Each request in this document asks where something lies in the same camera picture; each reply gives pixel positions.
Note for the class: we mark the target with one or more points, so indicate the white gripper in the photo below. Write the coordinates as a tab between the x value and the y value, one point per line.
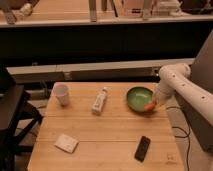
161	94

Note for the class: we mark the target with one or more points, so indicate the white plastic bottle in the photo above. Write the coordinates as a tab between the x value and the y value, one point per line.
99	101

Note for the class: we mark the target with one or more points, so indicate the green ceramic bowl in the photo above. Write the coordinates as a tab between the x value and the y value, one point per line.
138	97

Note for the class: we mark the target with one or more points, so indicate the white folded napkin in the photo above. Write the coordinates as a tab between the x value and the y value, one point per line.
66	143

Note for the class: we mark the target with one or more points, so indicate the orange pepper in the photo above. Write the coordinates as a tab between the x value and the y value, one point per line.
150	106

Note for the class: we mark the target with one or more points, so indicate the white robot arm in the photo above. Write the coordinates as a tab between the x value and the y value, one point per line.
174	78

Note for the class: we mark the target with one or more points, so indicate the black side stand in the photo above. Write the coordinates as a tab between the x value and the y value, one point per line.
17	117

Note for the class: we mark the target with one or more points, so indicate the white paper cup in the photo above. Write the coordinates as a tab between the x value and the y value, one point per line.
61	92

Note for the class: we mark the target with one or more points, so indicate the metal frame rail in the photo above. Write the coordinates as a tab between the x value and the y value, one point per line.
91	71

